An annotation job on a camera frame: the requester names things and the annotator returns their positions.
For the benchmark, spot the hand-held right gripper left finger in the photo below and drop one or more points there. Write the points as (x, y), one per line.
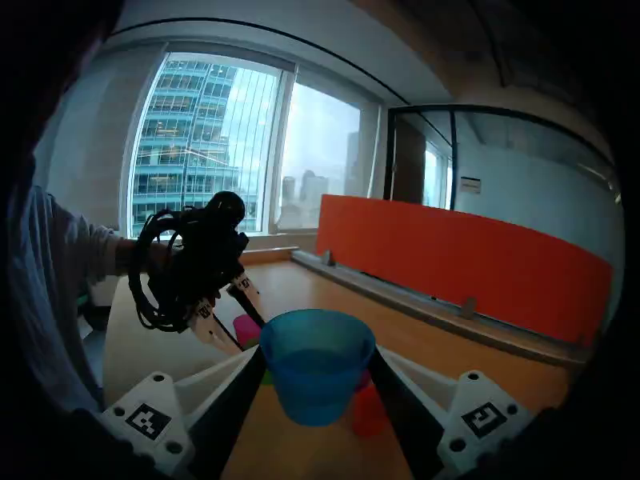
(195, 395)

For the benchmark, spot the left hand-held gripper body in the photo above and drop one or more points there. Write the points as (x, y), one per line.
(205, 250)

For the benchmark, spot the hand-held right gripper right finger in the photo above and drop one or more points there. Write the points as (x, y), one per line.
(440, 400)

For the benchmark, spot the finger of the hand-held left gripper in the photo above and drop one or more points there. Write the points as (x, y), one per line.
(244, 286)
(207, 322)

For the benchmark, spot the blue plastic cup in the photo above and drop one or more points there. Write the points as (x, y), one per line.
(317, 370)

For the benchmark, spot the person's left forearm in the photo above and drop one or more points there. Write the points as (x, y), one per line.
(80, 235)

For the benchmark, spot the person's left hand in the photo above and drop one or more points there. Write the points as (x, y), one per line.
(142, 257)

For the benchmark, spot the pink plastic cup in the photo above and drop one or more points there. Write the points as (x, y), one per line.
(246, 327)

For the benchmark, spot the red plastic cup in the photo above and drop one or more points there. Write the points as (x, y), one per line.
(370, 412)

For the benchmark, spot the red desk screen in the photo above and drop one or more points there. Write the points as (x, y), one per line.
(450, 255)

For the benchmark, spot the person's body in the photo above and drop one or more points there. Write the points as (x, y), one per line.
(45, 325)

